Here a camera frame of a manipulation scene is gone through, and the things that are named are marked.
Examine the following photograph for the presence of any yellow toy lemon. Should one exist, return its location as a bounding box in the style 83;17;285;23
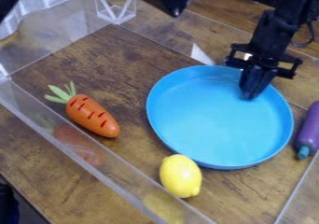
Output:
158;154;201;198

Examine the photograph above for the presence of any black cable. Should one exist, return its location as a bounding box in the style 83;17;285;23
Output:
218;0;319;49

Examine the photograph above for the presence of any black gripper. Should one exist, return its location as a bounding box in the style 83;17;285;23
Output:
225;10;301;99

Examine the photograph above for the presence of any blue round tray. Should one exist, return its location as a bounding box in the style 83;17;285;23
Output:
145;65;293;170

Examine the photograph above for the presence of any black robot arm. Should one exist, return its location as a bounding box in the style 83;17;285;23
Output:
142;0;319;99

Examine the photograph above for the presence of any clear acrylic enclosure wall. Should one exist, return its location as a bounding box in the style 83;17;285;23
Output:
0;0;319;224

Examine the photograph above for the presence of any orange toy carrot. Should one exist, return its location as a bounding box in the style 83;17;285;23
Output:
43;82;121;138

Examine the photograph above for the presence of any purple toy eggplant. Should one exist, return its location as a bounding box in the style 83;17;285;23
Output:
296;101;319;160

